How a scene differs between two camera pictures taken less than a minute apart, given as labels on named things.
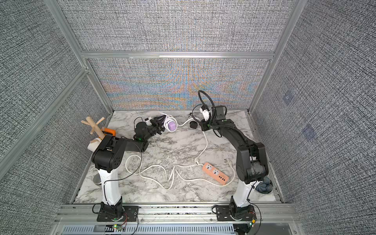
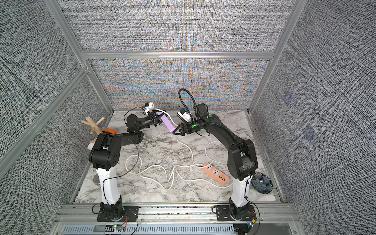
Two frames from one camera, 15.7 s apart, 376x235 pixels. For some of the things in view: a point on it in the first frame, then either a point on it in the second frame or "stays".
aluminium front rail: x=85 y=214 stays
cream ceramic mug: x=93 y=144 stays
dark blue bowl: x=265 y=187 stays
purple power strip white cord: x=170 y=124 to x=177 y=138
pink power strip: x=215 y=173 stays
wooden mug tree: x=100 y=134 stays
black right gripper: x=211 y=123 to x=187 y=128
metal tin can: x=97 y=179 stays
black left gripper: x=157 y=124 to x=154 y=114
